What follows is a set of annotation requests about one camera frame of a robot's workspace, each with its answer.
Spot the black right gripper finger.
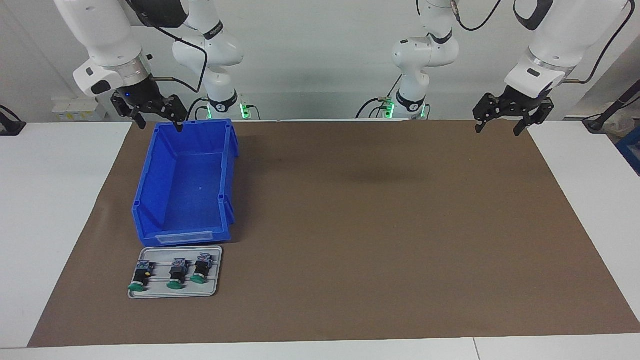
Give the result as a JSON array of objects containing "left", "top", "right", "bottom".
[
  {"left": 110, "top": 93, "right": 147, "bottom": 130},
  {"left": 150, "top": 94, "right": 189, "bottom": 134}
]

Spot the black base cable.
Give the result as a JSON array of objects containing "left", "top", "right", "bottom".
[
  {"left": 355, "top": 74, "right": 403, "bottom": 120},
  {"left": 186, "top": 96, "right": 211, "bottom": 121}
]

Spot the black stand pole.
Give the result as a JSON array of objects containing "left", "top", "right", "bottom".
[{"left": 582, "top": 79, "right": 640, "bottom": 134}]

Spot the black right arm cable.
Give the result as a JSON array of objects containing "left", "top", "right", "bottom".
[{"left": 127, "top": 0, "right": 209, "bottom": 94}]

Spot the black right base cable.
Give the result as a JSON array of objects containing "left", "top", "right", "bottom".
[{"left": 186, "top": 96, "right": 211, "bottom": 121}]

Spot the brown table mat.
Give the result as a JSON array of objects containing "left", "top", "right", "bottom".
[{"left": 27, "top": 119, "right": 640, "bottom": 348}]

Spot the green push button yellow mark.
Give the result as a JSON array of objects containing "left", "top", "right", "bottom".
[{"left": 128, "top": 260, "right": 154, "bottom": 293}]

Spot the blue crate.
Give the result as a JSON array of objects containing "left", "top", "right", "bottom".
[{"left": 616, "top": 127, "right": 640, "bottom": 177}]

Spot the black clamp mount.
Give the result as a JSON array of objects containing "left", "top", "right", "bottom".
[{"left": 0, "top": 104, "right": 27, "bottom": 137}]

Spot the grey metal tray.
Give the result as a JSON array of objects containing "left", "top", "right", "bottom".
[{"left": 127, "top": 245, "right": 224, "bottom": 300}]

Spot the crumpled clear plastic bag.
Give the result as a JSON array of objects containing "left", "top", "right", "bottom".
[{"left": 604, "top": 106, "right": 638, "bottom": 140}]

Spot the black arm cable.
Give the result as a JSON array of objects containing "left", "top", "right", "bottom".
[
  {"left": 450, "top": 0, "right": 632, "bottom": 85},
  {"left": 127, "top": 0, "right": 209, "bottom": 94}
]

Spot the black left base cable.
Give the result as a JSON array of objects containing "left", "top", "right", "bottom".
[{"left": 355, "top": 74, "right": 403, "bottom": 120}]

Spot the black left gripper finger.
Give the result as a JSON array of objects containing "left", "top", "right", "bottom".
[
  {"left": 512, "top": 97, "right": 555, "bottom": 137},
  {"left": 473, "top": 92, "right": 507, "bottom": 134}
]

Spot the green push button switch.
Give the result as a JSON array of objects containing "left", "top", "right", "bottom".
[
  {"left": 166, "top": 257, "right": 190, "bottom": 291},
  {"left": 190, "top": 252, "right": 215, "bottom": 285}
]

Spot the blue plastic storage bin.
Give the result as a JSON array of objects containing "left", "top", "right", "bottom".
[{"left": 131, "top": 118, "right": 240, "bottom": 248}]

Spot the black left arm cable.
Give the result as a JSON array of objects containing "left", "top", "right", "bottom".
[{"left": 450, "top": 0, "right": 632, "bottom": 85}]

